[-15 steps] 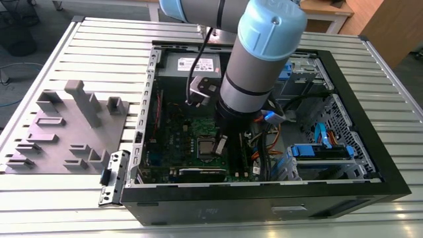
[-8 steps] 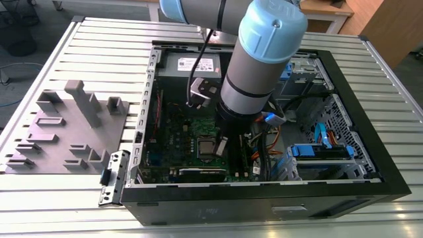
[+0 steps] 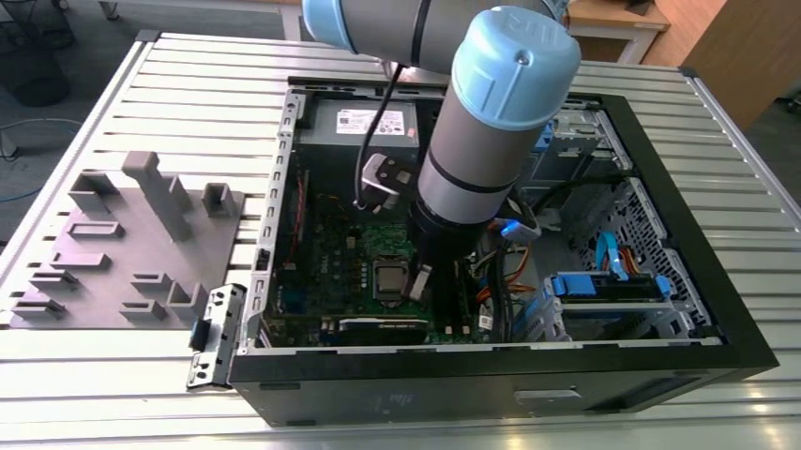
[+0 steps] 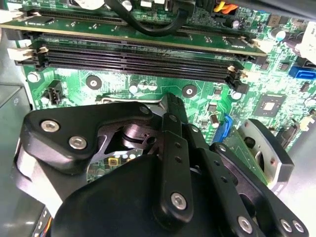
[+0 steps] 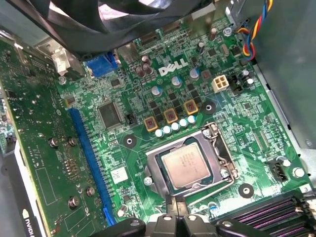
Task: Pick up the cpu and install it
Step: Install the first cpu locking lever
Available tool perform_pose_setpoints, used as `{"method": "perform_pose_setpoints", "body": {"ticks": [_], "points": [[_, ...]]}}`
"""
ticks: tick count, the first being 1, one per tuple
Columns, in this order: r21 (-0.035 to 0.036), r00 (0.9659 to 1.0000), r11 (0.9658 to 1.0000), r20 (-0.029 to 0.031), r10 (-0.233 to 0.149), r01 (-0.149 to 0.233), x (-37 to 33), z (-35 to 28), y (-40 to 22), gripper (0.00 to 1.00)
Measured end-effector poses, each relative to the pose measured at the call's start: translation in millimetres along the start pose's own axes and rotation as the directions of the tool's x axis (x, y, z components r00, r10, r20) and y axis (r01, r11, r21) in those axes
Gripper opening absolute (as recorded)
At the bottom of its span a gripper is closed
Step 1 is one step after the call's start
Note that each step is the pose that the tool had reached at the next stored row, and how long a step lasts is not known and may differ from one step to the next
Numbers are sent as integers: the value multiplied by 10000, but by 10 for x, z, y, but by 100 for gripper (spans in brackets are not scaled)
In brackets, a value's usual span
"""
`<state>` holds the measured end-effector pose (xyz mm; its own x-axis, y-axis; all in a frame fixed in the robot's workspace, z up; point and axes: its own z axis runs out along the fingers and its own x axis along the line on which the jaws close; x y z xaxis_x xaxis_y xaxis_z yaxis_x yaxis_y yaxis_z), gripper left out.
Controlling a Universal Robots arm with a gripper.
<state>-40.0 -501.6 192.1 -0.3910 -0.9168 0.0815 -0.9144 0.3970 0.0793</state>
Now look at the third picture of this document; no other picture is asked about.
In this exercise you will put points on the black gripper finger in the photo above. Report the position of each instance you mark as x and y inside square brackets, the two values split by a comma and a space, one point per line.
[419, 283]

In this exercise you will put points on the silver CPU green edge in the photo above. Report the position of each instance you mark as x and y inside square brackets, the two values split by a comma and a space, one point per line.
[392, 279]

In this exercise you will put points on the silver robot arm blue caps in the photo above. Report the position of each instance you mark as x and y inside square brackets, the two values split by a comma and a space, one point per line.
[475, 164]

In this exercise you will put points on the CPU socket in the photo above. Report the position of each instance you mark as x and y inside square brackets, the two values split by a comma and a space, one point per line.
[391, 298]

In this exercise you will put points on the black RAM slot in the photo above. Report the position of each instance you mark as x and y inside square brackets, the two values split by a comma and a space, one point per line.
[457, 304]
[451, 309]
[444, 316]
[465, 300]

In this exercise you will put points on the black graphics card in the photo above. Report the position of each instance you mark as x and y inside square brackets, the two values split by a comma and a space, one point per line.
[381, 330]

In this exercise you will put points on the green motherboard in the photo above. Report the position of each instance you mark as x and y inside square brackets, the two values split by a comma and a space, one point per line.
[325, 281]

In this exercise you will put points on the hard disk in blue carrier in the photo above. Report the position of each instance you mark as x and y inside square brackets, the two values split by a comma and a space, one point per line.
[578, 286]

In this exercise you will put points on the black and silver PC case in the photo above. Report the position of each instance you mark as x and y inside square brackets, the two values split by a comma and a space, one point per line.
[437, 389]

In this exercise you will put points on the silver optical disk bay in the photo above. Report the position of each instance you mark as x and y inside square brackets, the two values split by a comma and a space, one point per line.
[582, 164]

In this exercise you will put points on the blue plastic bay latch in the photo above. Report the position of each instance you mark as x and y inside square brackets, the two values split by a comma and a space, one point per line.
[547, 136]

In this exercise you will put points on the silver power supply unit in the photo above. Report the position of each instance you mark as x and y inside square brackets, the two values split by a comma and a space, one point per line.
[325, 136]

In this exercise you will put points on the silver hard disk bay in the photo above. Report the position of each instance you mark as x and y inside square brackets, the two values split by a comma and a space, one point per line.
[626, 309]

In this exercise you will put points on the grey parts rack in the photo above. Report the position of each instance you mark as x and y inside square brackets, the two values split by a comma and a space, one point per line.
[137, 253]

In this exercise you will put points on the brown wooden cabinet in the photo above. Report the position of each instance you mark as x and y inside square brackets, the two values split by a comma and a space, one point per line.
[738, 47]

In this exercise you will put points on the black office chair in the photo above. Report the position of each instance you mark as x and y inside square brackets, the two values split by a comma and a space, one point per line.
[37, 79]

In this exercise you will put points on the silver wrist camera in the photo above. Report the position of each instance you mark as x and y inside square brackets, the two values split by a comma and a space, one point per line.
[522, 232]
[369, 175]

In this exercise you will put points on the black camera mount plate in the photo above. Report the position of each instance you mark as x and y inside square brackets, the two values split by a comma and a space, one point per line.
[393, 169]

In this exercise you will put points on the silver card retention bracket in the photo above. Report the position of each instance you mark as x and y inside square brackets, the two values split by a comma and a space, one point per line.
[218, 323]

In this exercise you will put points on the wooden desk white frame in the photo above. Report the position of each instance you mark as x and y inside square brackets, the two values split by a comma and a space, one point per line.
[612, 21]

